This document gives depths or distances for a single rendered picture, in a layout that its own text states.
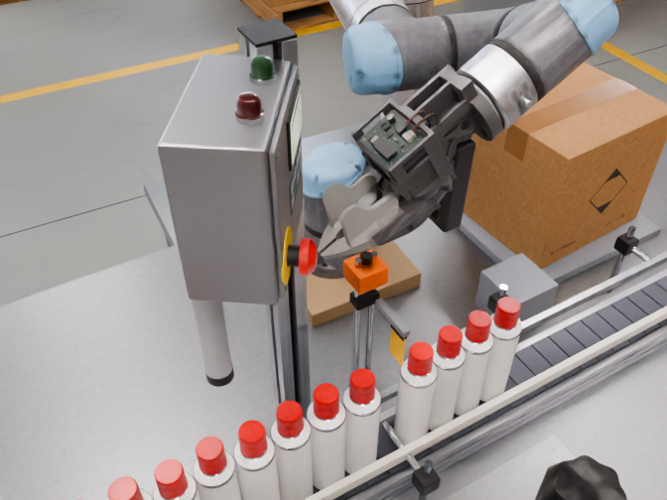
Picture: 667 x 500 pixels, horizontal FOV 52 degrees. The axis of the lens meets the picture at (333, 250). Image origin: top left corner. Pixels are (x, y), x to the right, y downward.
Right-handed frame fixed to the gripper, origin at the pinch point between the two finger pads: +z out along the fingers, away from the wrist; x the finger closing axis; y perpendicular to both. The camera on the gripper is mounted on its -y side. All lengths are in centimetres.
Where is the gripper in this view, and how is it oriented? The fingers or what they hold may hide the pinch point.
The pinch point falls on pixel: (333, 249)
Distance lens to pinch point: 68.7
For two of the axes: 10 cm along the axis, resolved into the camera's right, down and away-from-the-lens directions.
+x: 5.0, 5.8, -6.4
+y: -4.3, -4.7, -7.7
